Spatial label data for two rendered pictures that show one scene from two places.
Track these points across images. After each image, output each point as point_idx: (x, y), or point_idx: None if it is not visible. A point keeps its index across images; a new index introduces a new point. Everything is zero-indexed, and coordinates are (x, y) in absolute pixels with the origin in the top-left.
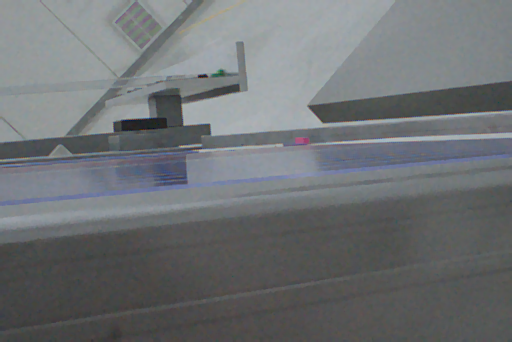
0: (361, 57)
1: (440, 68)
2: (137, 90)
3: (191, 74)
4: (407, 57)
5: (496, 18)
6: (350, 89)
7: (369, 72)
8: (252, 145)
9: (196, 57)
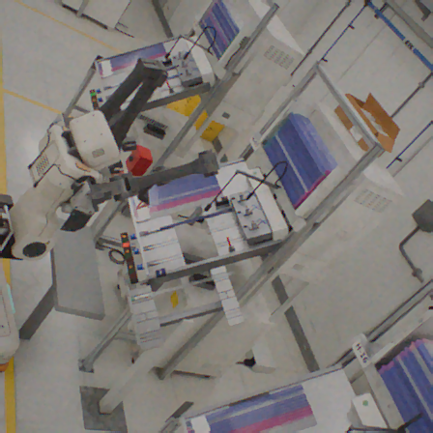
0: (87, 303)
1: (92, 270)
2: (155, 308)
3: (140, 296)
4: (88, 282)
5: (77, 261)
6: (99, 298)
7: (93, 294)
8: (144, 255)
9: (132, 310)
